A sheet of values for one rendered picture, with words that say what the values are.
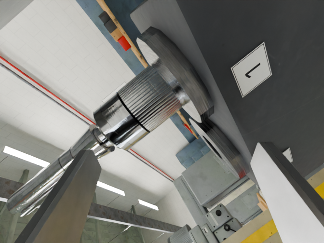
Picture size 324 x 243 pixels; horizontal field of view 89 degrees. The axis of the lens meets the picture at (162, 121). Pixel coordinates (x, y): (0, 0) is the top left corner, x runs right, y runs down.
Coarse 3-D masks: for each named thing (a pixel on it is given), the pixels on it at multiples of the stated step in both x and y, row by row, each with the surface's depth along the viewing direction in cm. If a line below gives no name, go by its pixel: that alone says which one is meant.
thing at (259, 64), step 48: (144, 0) 11; (192, 0) 7; (240, 0) 8; (288, 0) 8; (144, 48) 13; (192, 48) 8; (240, 48) 9; (288, 48) 10; (192, 96) 11; (240, 96) 10; (288, 96) 11; (240, 144) 13; (288, 144) 14
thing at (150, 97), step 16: (144, 80) 13; (160, 80) 12; (112, 96) 14; (128, 96) 13; (144, 96) 13; (160, 96) 13; (176, 96) 13; (112, 112) 13; (128, 112) 13; (144, 112) 13; (160, 112) 13; (128, 128) 13; (144, 128) 14
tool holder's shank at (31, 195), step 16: (96, 128) 14; (80, 144) 14; (96, 144) 14; (64, 160) 14; (48, 176) 14; (16, 192) 15; (32, 192) 14; (48, 192) 15; (16, 208) 14; (32, 208) 15
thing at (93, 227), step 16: (0, 208) 431; (0, 224) 391; (16, 224) 445; (96, 224) 569; (112, 224) 744; (0, 240) 398; (80, 240) 565; (96, 240) 619; (112, 240) 683; (128, 240) 749
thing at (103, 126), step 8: (96, 112) 13; (96, 120) 13; (104, 120) 13; (104, 128) 13; (112, 128) 13; (104, 136) 13; (112, 136) 13; (120, 136) 13; (112, 144) 13; (120, 144) 13; (128, 144) 14
